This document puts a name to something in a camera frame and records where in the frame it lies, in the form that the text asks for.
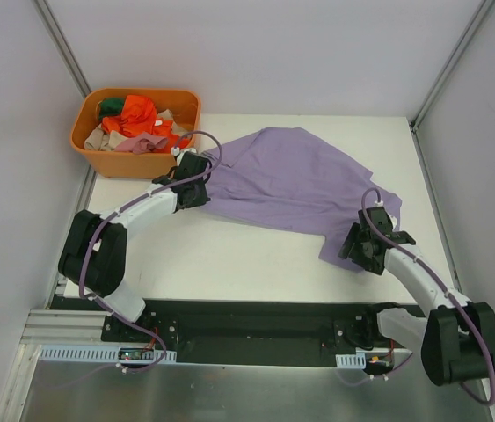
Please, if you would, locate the purple t shirt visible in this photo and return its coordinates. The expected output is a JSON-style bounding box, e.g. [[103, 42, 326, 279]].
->
[[201, 126, 404, 274]]

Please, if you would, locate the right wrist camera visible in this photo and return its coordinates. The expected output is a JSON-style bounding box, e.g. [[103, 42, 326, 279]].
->
[[373, 200, 397, 223]]

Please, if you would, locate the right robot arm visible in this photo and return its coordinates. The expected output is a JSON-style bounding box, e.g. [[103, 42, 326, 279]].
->
[[339, 207, 495, 386]]

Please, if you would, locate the orange t shirt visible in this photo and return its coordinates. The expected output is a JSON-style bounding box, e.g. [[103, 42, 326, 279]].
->
[[103, 95, 190, 149]]

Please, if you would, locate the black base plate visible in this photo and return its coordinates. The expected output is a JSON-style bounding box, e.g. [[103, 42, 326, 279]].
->
[[99, 297, 411, 366]]

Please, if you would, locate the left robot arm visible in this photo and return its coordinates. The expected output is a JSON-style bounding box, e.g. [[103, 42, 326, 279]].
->
[[58, 149, 212, 342]]

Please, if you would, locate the green t shirt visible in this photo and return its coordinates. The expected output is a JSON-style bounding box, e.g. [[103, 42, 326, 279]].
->
[[98, 98, 126, 120]]

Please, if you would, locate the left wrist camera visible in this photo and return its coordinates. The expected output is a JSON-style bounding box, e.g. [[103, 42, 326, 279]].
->
[[171, 147, 197, 158]]

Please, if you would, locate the left aluminium frame post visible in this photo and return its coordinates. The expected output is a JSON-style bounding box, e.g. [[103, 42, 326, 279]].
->
[[33, 0, 91, 97]]

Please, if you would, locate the right white cable duct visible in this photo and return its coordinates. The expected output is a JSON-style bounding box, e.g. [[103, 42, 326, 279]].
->
[[335, 353, 367, 370]]

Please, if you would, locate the right aluminium frame post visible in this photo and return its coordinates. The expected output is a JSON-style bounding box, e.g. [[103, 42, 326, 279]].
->
[[409, 0, 495, 134]]

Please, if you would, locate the pink t shirt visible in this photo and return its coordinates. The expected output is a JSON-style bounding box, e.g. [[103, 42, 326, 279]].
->
[[114, 133, 169, 155]]

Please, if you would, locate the white cable duct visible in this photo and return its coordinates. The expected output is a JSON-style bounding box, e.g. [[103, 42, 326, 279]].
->
[[335, 353, 367, 370], [40, 345, 177, 365]]

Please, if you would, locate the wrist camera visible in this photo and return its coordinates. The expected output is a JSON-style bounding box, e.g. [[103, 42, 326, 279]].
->
[[373, 200, 397, 223], [171, 147, 197, 158]]

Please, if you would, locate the left white cable duct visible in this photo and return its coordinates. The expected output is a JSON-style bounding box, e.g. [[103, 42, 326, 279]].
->
[[40, 345, 177, 365]]

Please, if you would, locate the aluminium frame post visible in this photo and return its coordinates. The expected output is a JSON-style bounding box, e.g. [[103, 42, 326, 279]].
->
[[33, 0, 91, 97], [409, 0, 495, 134]]

